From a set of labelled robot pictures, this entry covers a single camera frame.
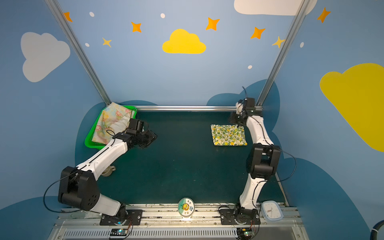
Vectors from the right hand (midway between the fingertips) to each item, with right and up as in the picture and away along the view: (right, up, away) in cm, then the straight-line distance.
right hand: (232, 117), depth 94 cm
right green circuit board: (0, -58, -23) cm, 63 cm away
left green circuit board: (-61, -57, -24) cm, 87 cm away
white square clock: (+15, -49, -19) cm, 55 cm away
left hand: (-46, -12, -7) cm, 48 cm away
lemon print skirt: (+1, -12, +13) cm, 18 cm away
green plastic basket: (-93, -17, +1) cm, 94 cm away
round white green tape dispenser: (-28, -45, -24) cm, 58 cm away
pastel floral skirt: (-85, -1, +17) cm, 87 cm away
